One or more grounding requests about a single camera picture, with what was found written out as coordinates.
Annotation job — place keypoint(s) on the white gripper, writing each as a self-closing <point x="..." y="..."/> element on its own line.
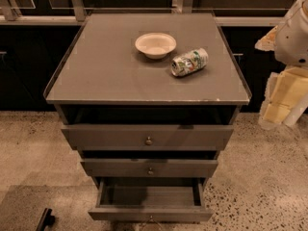
<point x="293" y="43"/>

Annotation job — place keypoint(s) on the grey bottom drawer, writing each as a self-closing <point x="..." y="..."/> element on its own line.
<point x="150" y="199"/>

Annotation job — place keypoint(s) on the grey drawer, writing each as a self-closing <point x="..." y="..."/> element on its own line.
<point x="149" y="168"/>
<point x="147" y="137"/>
<point x="150" y="199"/>

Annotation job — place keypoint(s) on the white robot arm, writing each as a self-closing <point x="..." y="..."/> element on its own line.
<point x="289" y="38"/>

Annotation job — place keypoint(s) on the grey drawer cabinet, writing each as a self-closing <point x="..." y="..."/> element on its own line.
<point x="107" y="80"/>

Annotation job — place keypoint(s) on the grey top drawer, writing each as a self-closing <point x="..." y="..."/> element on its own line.
<point x="147" y="137"/>

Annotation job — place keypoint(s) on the grey middle drawer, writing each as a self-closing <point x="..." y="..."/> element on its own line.
<point x="149" y="168"/>

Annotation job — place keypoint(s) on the crushed soda can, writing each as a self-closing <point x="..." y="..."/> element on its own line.
<point x="189" y="62"/>

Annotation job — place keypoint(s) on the black object on floor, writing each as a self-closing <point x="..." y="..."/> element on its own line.
<point x="47" y="219"/>

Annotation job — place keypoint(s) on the white cylindrical post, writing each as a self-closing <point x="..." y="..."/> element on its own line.
<point x="296" y="112"/>

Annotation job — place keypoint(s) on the metal railing frame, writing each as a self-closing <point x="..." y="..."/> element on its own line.
<point x="77" y="12"/>

